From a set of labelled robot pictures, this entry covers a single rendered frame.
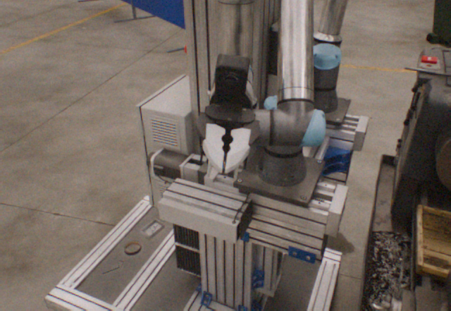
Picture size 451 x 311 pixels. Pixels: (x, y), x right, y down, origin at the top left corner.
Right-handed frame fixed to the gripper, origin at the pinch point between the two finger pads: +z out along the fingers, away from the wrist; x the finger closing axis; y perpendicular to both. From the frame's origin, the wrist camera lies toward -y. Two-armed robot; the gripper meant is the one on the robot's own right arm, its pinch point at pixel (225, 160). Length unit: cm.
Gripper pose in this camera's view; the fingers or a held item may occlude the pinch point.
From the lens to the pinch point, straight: 47.0
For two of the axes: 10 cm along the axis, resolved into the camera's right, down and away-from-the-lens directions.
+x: -9.9, -1.4, -0.3
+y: -1.4, 8.4, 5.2
